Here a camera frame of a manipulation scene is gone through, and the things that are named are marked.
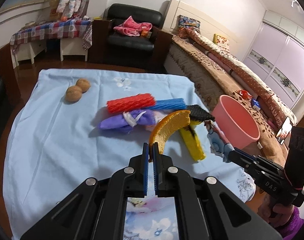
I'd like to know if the purple cloth bundle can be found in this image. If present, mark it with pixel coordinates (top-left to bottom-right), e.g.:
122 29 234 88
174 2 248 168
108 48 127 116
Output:
98 109 157 133

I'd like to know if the cartoon paper wrapper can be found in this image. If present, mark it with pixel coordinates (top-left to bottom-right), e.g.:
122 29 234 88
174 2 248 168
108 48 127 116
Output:
205 120 234 163

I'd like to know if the red foam net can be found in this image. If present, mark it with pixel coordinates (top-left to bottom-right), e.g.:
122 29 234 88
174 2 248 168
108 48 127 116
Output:
106 93 156 114

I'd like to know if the black foam net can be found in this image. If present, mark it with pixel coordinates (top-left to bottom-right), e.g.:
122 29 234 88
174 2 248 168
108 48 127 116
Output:
186 105 215 122

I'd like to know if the blue foam net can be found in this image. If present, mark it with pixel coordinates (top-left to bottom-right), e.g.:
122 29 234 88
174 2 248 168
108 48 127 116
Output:
147 98 186 111

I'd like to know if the clear plastic bag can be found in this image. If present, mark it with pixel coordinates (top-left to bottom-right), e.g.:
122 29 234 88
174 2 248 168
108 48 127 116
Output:
145 110 169 132

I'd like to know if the pink plastic trash bucket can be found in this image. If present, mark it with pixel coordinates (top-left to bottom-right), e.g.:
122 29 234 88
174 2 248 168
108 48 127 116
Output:
212 95 260 149

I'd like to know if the person's right hand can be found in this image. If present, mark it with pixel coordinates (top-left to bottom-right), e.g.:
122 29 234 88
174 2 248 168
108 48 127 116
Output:
257 194 296 228

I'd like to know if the light blue table cloth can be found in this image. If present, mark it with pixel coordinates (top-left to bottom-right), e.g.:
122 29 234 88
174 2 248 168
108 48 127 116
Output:
3 69 255 239

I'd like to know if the blue tissue pack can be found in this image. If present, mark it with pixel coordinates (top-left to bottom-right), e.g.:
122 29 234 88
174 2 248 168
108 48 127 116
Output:
250 98 261 111

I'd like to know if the red plastic wrapper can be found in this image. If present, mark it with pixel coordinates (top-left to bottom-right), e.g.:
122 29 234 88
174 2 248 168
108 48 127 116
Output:
238 89 253 100

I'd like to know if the front walnut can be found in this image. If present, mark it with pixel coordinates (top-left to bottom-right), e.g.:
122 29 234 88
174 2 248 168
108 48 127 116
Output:
64 86 83 103

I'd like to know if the walnut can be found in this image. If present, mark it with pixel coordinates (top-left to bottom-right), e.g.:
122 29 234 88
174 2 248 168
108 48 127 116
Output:
64 86 83 103
75 78 91 93

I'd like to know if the rear walnut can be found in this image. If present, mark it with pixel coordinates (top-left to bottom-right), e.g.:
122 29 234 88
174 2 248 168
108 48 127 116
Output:
75 78 91 93

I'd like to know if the bed with brown blanket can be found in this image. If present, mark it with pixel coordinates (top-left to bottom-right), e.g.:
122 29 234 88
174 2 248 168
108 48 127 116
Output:
164 35 292 165

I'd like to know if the black leather armchair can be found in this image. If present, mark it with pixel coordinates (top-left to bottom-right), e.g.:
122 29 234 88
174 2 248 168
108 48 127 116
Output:
89 3 173 74

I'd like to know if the lilac wardrobe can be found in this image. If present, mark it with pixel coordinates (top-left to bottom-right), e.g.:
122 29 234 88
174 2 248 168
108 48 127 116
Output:
244 11 304 108

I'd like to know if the pink clothing on armchair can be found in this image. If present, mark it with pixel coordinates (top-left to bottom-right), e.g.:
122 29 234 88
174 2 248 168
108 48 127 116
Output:
113 16 153 37

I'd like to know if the yellow red patterned pillow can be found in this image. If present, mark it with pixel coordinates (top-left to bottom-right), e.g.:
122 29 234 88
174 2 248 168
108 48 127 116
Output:
213 34 230 52

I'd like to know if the plaid cloth covered table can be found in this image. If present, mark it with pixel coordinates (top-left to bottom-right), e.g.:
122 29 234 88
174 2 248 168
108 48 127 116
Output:
9 17 93 67

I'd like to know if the blue patterned pillow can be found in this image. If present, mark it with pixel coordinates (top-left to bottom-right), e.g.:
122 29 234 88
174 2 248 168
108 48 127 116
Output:
178 15 200 30

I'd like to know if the white bed headboard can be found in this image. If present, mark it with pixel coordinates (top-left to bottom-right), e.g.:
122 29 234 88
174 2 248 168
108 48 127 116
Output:
162 0 239 55

